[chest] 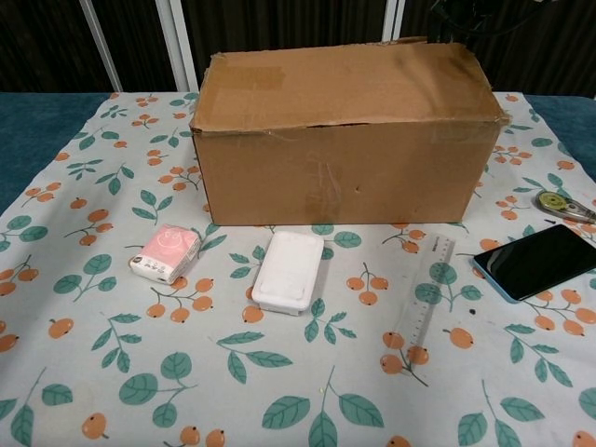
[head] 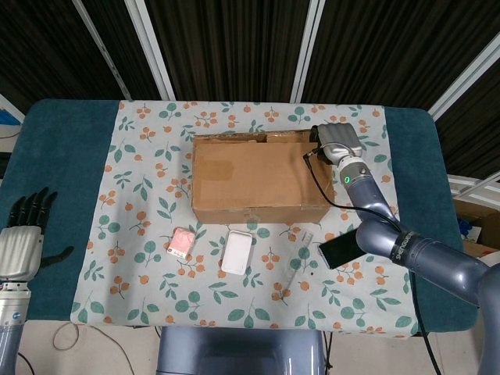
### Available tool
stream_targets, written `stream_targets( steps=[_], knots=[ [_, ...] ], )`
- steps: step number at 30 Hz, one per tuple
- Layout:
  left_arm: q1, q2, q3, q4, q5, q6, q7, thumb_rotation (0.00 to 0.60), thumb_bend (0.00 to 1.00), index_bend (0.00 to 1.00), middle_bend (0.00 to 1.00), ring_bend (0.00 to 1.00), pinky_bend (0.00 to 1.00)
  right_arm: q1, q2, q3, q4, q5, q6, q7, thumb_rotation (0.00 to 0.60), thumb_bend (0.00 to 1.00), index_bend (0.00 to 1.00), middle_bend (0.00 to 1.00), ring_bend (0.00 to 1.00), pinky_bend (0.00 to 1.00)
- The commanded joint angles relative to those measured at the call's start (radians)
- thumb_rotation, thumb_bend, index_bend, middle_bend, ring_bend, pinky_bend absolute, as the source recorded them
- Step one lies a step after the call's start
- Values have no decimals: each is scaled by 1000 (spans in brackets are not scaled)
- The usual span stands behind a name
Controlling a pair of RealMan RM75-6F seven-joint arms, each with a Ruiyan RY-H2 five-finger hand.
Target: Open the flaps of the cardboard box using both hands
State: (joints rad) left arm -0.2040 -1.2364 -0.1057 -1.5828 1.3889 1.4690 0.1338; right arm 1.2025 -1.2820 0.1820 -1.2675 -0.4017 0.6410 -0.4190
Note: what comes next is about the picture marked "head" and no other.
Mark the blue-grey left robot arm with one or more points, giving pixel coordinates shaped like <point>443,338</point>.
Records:
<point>11,320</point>

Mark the white aluminium frame post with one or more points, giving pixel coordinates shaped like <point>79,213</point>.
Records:
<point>308,51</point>
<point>150,51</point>
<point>465,78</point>

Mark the white metal rack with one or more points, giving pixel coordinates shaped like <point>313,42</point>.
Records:
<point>474,187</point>

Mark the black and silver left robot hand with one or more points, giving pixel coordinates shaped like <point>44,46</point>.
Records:
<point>19,250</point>

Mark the white plastic container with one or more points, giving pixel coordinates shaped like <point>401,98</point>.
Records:
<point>236,252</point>

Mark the brown cardboard shipping box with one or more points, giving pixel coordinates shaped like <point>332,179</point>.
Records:
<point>254,179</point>

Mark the thin grey frame post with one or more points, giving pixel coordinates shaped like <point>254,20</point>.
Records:
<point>102,48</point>

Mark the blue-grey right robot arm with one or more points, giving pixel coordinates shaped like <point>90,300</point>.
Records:
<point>429,254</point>

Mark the floral print tablecloth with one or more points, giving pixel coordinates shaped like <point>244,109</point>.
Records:
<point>129,234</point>

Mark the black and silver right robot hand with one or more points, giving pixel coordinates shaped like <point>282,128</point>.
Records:
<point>340,140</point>

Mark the black smartphone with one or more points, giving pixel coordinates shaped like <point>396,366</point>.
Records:
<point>341,252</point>

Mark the pink tissue pack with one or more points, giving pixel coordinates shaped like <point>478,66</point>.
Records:
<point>181,242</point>

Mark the blue-grey robot torso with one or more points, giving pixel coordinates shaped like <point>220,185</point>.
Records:
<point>240,351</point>

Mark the transparent plastic ruler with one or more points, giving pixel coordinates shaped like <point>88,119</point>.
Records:
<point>291,273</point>

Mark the white and blue paper package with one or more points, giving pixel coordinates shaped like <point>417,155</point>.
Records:
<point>7,117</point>

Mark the teal table cover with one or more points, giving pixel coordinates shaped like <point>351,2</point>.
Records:
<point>58,156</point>

